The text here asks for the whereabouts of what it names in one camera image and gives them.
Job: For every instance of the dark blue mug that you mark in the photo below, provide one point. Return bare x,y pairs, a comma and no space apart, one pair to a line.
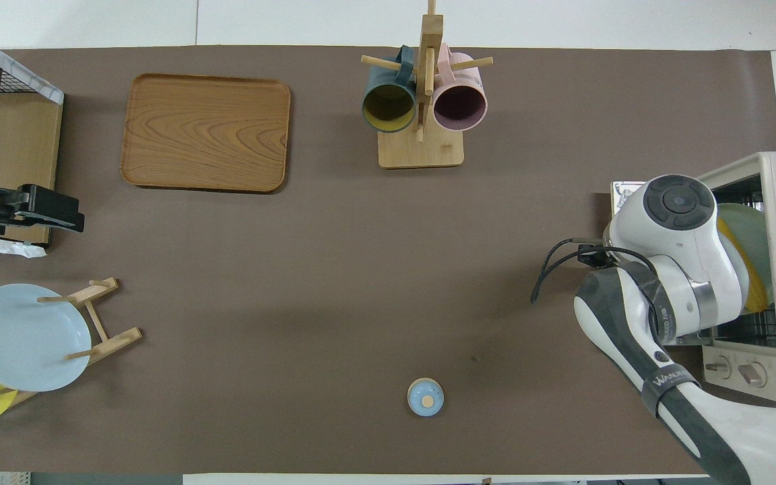
388,108

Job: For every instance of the pink mug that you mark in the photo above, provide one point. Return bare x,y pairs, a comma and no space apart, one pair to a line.
459,108

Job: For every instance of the pale green plate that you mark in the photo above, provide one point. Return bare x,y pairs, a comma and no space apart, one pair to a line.
757,236

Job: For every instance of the small blue lid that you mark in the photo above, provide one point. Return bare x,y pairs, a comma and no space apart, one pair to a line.
425,397

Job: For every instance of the yellow corn cob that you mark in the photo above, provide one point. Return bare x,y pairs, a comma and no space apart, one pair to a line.
755,296

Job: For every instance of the wooden mug rack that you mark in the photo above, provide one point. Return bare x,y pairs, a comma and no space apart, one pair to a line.
422,155

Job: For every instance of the wooden plate rack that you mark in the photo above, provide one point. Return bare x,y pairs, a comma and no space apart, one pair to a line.
115,340

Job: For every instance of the brown table mat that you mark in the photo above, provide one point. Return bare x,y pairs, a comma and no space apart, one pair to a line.
361,269

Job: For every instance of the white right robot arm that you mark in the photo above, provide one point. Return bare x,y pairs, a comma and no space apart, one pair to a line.
684,256

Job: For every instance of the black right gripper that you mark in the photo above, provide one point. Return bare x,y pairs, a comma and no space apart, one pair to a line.
592,255

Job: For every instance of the brown wooden tray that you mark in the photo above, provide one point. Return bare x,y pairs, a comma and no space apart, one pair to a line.
206,135

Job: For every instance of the light blue plate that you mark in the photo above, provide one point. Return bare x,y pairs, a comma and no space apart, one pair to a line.
17,337

